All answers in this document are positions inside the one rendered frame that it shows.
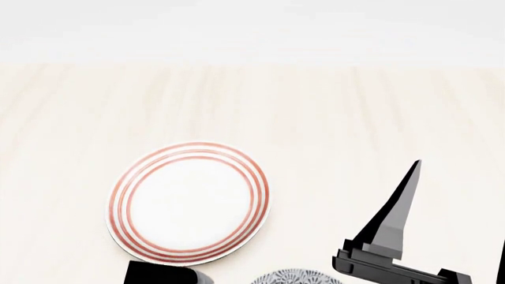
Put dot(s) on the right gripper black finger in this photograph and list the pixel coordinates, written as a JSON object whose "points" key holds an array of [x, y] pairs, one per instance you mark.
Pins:
{"points": [[396, 219], [502, 266]]}

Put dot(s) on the white plate with red rings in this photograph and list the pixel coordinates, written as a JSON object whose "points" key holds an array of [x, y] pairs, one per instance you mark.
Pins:
{"points": [[189, 204]]}

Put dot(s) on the black bowl with white pattern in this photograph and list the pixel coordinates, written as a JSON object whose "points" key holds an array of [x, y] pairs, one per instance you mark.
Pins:
{"points": [[294, 277]]}

